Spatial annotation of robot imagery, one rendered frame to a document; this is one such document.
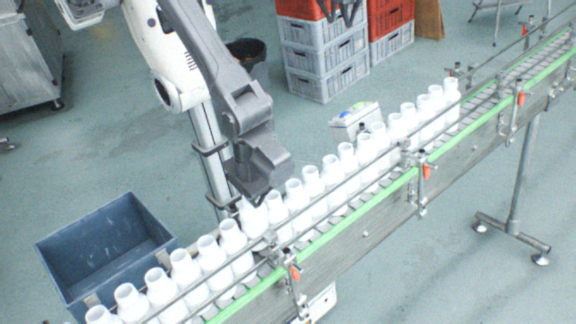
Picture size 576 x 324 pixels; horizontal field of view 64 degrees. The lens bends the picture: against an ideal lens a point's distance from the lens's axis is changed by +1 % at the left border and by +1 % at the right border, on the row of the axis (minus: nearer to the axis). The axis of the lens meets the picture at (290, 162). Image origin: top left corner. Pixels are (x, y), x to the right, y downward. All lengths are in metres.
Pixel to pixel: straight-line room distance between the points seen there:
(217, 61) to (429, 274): 1.79
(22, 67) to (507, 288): 3.94
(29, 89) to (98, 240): 3.13
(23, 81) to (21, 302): 2.25
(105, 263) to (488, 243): 1.77
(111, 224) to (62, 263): 0.18
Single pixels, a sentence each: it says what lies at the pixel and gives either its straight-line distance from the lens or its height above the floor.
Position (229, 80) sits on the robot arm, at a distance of 0.76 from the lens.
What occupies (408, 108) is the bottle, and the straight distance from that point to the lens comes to 1.30.
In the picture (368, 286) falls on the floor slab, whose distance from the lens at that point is 2.29.
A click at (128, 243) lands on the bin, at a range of 1.66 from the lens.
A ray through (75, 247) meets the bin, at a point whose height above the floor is 0.86.
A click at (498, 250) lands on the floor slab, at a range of 2.50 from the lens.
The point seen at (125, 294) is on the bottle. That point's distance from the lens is 0.98.
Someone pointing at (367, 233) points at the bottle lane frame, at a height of 0.91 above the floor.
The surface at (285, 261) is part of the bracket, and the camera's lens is 0.98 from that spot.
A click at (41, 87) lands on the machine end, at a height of 0.26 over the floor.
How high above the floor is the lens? 1.83
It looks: 37 degrees down
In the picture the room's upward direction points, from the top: 10 degrees counter-clockwise
